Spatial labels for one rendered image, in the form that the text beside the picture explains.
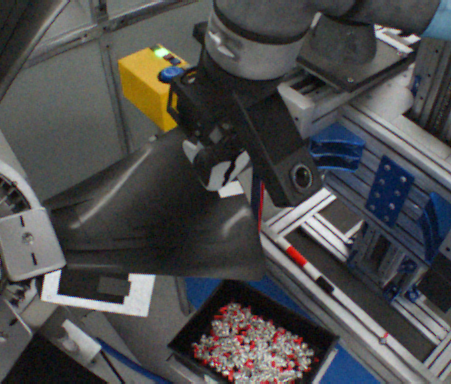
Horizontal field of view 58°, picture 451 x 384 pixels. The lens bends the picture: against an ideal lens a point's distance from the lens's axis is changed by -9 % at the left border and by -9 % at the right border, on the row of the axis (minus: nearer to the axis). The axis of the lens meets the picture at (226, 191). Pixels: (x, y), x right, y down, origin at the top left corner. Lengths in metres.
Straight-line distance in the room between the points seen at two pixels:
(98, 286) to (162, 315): 1.12
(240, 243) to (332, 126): 0.54
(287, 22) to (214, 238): 0.28
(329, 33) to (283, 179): 0.61
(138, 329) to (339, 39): 1.24
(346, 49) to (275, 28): 0.66
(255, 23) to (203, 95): 0.13
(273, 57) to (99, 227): 0.26
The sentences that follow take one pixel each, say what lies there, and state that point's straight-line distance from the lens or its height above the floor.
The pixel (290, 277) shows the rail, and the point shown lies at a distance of 0.80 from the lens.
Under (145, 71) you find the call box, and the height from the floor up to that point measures 1.07.
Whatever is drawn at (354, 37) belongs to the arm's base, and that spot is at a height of 1.10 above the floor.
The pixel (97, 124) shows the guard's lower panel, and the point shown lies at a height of 0.67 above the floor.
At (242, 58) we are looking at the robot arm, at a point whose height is 1.36.
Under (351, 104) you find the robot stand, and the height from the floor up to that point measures 0.94.
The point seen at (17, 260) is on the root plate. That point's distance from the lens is 0.47.
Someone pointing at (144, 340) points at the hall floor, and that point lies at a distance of 1.67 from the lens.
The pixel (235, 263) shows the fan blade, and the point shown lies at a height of 1.10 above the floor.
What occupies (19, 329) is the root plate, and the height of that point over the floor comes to 1.09.
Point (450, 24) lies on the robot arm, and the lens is 0.34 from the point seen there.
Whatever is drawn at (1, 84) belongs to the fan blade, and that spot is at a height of 1.31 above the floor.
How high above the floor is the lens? 1.52
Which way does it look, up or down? 49 degrees down
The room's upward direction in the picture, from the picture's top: straight up
